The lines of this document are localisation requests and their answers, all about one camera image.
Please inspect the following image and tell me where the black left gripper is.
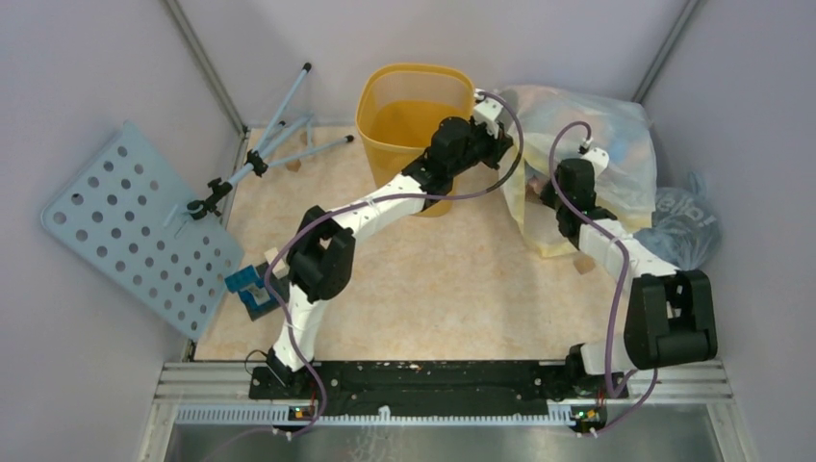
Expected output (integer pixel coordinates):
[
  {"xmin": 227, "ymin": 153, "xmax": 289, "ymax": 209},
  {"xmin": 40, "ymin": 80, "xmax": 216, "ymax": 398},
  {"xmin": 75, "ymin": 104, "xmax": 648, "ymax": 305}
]
[{"xmin": 447, "ymin": 115, "xmax": 514, "ymax": 177}]

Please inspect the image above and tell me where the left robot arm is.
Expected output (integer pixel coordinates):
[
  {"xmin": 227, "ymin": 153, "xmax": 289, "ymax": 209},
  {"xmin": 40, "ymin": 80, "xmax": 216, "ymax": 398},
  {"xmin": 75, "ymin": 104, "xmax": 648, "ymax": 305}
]
[{"xmin": 268, "ymin": 116, "xmax": 514, "ymax": 398}]

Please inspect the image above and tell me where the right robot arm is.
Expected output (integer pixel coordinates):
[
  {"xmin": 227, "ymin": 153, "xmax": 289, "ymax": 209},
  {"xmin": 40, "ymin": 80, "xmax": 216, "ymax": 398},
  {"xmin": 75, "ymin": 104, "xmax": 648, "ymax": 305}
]
[{"xmin": 541, "ymin": 158, "xmax": 718, "ymax": 397}]

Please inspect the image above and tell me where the yellow plastic trash bin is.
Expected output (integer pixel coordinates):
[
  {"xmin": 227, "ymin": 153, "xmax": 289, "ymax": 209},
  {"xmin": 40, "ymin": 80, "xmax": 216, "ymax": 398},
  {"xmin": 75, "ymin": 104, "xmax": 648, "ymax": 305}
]
[{"xmin": 355, "ymin": 63, "xmax": 475, "ymax": 188}]

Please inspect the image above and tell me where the large yellow translucent bag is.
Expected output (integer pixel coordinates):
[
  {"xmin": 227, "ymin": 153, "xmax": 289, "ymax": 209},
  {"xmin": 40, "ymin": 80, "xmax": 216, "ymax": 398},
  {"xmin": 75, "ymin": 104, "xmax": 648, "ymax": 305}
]
[{"xmin": 487, "ymin": 86, "xmax": 659, "ymax": 259}]

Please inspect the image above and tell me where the wooden cube block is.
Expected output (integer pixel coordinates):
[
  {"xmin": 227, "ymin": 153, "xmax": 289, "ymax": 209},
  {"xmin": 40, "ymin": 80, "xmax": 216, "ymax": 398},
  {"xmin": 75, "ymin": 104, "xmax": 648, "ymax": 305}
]
[{"xmin": 573, "ymin": 255, "xmax": 596, "ymax": 275}]

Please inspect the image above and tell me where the blue plastic bag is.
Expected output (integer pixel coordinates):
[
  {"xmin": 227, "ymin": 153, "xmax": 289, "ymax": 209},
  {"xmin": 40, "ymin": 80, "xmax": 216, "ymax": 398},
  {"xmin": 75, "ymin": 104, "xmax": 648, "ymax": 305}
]
[{"xmin": 634, "ymin": 172, "xmax": 723, "ymax": 270}]

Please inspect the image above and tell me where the light blue tripod stand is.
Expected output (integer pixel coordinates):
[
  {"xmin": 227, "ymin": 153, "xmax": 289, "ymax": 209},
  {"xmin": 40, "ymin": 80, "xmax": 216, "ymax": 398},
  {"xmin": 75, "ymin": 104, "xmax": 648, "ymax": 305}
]
[{"xmin": 162, "ymin": 63, "xmax": 355, "ymax": 228}]

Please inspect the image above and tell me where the pale wooden block left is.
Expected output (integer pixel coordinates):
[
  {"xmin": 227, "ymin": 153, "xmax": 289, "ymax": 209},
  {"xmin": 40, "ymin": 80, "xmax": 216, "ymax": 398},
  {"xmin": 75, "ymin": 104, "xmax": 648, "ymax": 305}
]
[{"xmin": 263, "ymin": 247, "xmax": 286, "ymax": 269}]

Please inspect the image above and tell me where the blue block toy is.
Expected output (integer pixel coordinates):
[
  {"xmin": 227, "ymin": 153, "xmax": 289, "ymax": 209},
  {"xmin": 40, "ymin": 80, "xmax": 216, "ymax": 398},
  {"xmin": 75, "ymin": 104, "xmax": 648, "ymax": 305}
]
[{"xmin": 224, "ymin": 263, "xmax": 280, "ymax": 321}]

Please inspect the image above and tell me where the light blue perforated board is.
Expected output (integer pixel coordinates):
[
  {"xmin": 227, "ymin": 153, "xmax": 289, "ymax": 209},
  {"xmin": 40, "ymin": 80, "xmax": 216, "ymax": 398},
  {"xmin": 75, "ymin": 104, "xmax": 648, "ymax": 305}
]
[{"xmin": 41, "ymin": 121, "xmax": 244, "ymax": 341}]

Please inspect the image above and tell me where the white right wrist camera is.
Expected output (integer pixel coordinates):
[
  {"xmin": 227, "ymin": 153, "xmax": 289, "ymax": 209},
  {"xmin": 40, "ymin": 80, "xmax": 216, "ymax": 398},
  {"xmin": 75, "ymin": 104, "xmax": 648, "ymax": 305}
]
[{"xmin": 578, "ymin": 137, "xmax": 610, "ymax": 177}]

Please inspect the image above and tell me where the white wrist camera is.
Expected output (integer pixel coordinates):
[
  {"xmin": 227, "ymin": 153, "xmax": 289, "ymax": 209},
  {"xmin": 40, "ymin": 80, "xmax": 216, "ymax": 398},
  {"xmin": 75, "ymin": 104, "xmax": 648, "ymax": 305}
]
[
  {"xmin": 472, "ymin": 90, "xmax": 507, "ymax": 139},
  {"xmin": 578, "ymin": 137, "xmax": 610, "ymax": 177}
]

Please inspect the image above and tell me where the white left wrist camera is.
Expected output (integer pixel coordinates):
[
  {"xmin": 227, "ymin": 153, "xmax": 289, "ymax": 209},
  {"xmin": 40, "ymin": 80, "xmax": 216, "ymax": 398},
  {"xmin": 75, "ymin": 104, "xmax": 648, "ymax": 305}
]
[{"xmin": 472, "ymin": 90, "xmax": 507, "ymax": 139}]

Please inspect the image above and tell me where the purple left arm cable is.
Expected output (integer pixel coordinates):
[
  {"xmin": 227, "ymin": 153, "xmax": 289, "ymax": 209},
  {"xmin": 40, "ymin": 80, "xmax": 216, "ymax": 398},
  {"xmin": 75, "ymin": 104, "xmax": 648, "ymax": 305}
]
[{"xmin": 197, "ymin": 90, "xmax": 525, "ymax": 462}]

